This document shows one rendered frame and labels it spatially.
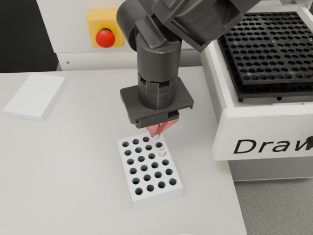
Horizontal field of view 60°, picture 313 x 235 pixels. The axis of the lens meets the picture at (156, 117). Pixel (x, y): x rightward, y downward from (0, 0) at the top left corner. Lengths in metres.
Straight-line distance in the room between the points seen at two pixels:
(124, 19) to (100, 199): 0.29
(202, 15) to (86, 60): 0.45
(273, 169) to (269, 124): 0.89
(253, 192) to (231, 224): 0.93
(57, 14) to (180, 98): 0.36
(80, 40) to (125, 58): 0.12
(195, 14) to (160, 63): 0.07
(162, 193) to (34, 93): 0.37
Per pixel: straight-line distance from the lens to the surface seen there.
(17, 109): 0.64
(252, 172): 1.28
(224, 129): 0.39
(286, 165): 1.29
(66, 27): 0.68
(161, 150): 0.47
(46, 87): 0.67
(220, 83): 0.47
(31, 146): 0.59
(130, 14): 0.40
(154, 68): 0.34
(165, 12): 0.33
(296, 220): 1.42
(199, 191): 0.49
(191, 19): 0.33
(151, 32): 0.35
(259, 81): 0.48
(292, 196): 1.46
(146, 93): 0.38
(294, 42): 0.60
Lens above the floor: 1.20
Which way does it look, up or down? 49 degrees down
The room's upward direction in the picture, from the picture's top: straight up
